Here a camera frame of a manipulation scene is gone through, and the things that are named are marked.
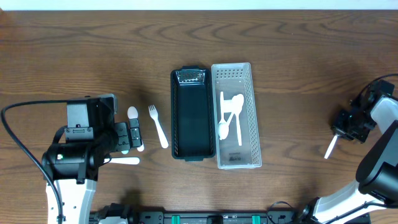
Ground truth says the white plastic fork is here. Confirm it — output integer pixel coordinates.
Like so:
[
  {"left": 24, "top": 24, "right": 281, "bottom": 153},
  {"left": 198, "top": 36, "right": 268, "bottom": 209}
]
[{"left": 149, "top": 105, "right": 169, "bottom": 149}]

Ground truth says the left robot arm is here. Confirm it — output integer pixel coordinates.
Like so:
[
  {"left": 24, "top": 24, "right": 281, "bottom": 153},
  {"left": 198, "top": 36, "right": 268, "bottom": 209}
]
[{"left": 42, "top": 94, "right": 142, "bottom": 223}]

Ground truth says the white utensil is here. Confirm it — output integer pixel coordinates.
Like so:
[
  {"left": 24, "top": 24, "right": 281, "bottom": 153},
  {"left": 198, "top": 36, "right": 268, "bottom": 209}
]
[
  {"left": 324, "top": 134, "right": 339, "bottom": 159},
  {"left": 104, "top": 157, "right": 140, "bottom": 165}
]

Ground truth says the white spoon diagonal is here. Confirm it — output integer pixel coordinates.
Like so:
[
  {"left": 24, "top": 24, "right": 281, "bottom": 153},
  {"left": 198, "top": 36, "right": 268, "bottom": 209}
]
[{"left": 224, "top": 99, "right": 236, "bottom": 126}]

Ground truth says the small white spoon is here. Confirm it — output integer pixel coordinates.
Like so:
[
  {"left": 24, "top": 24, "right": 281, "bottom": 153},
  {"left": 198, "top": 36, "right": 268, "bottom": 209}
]
[{"left": 127, "top": 106, "right": 144, "bottom": 152}]

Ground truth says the black plastic basket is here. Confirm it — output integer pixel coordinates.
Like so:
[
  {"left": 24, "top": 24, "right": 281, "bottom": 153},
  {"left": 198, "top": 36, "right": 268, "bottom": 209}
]
[{"left": 170, "top": 66, "right": 216, "bottom": 161}]

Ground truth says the clear plastic basket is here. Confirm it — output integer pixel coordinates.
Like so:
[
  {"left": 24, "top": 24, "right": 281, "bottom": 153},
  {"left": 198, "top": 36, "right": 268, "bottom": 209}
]
[{"left": 211, "top": 62, "right": 262, "bottom": 169}]

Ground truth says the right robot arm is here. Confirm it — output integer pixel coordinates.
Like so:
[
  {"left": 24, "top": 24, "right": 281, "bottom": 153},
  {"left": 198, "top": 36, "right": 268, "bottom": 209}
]
[{"left": 294, "top": 78, "right": 397, "bottom": 224}]

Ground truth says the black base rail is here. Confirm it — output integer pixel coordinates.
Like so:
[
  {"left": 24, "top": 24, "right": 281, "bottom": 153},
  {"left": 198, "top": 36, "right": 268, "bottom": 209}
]
[{"left": 90, "top": 203, "right": 371, "bottom": 224}]

